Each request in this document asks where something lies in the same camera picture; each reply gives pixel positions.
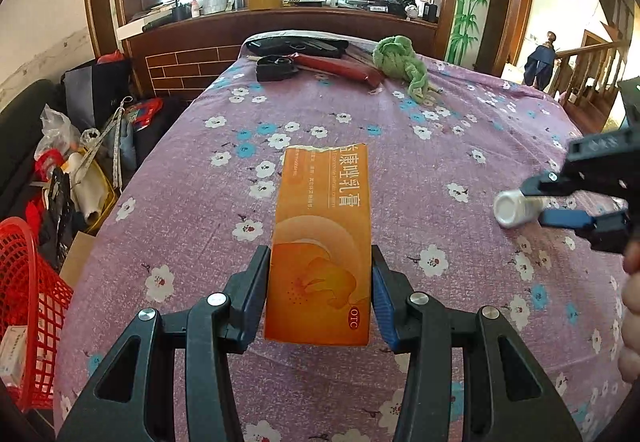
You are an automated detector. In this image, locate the green cloth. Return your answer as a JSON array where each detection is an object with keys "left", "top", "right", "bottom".
[{"left": 372, "top": 36, "right": 431, "bottom": 105}]

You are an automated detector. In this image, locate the wooden stair railing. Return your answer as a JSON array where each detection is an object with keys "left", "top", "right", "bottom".
[{"left": 542, "top": 30, "right": 631, "bottom": 123}]

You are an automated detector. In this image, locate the white medicine box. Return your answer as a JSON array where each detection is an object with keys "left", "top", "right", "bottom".
[{"left": 0, "top": 324, "right": 31, "bottom": 388}]

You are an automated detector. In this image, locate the grey paper bag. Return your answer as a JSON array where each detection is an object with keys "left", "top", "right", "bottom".
[{"left": 61, "top": 58, "right": 132, "bottom": 130}]

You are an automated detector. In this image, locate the red printed bag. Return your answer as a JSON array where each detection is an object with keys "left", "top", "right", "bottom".
[{"left": 122, "top": 98, "right": 165, "bottom": 130}]

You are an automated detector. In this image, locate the black plastic bag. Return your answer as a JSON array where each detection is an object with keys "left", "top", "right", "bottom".
[{"left": 40, "top": 167, "right": 86, "bottom": 267}]

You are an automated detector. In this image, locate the yellow bag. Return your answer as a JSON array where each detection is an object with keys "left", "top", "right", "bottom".
[{"left": 70, "top": 162, "right": 118, "bottom": 235}]

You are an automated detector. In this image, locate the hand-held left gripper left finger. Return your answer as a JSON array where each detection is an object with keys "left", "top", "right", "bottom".
[{"left": 57, "top": 246, "right": 273, "bottom": 442}]

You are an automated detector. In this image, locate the cardboard box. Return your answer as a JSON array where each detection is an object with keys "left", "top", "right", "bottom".
[{"left": 59, "top": 231, "right": 98, "bottom": 287}]

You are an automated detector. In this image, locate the black sofa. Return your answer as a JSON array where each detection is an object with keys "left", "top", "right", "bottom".
[{"left": 0, "top": 79, "right": 66, "bottom": 223}]

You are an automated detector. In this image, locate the purple floral tablecloth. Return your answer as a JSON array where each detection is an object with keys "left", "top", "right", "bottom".
[{"left": 52, "top": 29, "right": 636, "bottom": 442}]

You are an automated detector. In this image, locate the light blue cloth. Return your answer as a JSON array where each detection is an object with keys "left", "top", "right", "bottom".
[{"left": 117, "top": 119, "right": 137, "bottom": 173}]

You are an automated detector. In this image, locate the wooden door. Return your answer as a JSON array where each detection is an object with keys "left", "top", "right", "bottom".
[{"left": 510, "top": 0, "right": 535, "bottom": 67}]

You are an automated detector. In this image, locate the orange carton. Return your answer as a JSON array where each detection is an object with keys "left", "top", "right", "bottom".
[{"left": 263, "top": 143, "right": 373, "bottom": 348}]

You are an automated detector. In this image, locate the red cloth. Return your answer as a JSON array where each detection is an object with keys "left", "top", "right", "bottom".
[{"left": 25, "top": 199, "right": 51, "bottom": 243}]

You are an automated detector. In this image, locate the red flat box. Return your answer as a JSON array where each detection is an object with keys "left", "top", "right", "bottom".
[{"left": 295, "top": 52, "right": 386, "bottom": 90}]

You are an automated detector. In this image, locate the white book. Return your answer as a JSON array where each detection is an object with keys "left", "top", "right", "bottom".
[{"left": 116, "top": 16, "right": 176, "bottom": 41}]

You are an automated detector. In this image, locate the wooden brick-pattern counter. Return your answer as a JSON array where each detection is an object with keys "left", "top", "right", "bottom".
[{"left": 117, "top": 4, "right": 451, "bottom": 110}]

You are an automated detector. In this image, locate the small black case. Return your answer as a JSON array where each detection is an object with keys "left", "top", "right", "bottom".
[{"left": 255, "top": 56, "right": 300, "bottom": 82}]

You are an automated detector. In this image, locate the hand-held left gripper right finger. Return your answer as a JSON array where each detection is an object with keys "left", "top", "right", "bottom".
[{"left": 371, "top": 246, "right": 583, "bottom": 442}]

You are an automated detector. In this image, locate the clear plastic bag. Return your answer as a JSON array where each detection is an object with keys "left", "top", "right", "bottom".
[{"left": 34, "top": 104, "right": 81, "bottom": 163}]

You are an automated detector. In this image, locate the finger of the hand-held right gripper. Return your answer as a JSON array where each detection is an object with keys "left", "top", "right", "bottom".
[
  {"left": 537, "top": 209, "right": 600, "bottom": 231},
  {"left": 520, "top": 171, "right": 585, "bottom": 199}
]

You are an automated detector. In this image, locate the person's right hand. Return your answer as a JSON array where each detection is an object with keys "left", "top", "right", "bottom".
[{"left": 617, "top": 249, "right": 640, "bottom": 380}]

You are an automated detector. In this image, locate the dark jacket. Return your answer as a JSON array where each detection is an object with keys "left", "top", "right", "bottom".
[{"left": 522, "top": 42, "right": 558, "bottom": 90}]

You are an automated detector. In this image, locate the red plastic basket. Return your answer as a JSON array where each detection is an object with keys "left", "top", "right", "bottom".
[{"left": 0, "top": 217, "right": 76, "bottom": 413}]

